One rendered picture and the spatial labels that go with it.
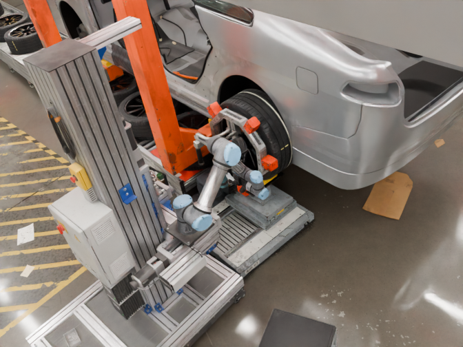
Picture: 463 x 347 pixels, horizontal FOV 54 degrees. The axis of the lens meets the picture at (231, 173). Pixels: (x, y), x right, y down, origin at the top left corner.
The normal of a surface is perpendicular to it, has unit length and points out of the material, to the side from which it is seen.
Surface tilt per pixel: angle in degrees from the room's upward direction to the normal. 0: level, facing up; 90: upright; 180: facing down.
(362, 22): 90
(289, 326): 0
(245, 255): 0
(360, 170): 98
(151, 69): 90
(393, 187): 2
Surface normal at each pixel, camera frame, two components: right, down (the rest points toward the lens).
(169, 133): 0.65, 0.42
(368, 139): -0.19, 0.65
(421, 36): -0.74, 0.51
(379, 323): -0.14, -0.76
